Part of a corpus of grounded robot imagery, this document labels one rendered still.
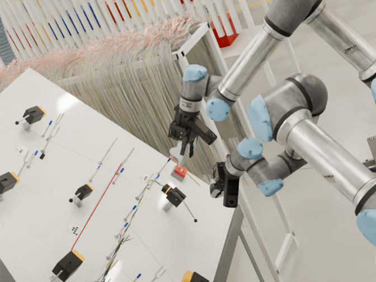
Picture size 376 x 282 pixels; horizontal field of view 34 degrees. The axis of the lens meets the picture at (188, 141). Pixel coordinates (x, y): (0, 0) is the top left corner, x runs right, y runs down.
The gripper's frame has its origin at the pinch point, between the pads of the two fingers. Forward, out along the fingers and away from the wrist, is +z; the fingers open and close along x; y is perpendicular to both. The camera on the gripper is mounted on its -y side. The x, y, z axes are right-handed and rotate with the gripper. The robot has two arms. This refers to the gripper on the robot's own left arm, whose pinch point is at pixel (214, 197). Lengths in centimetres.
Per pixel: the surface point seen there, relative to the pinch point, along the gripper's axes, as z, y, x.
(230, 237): 21.4, -6.8, -13.9
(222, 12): 134, 219, -91
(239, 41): 174, 228, -124
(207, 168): 62, 45, -27
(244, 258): 42, -8, -29
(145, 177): 18.9, 16.6, 19.4
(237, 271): 36.0, -15.6, -21.7
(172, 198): 10.2, 3.8, 12.5
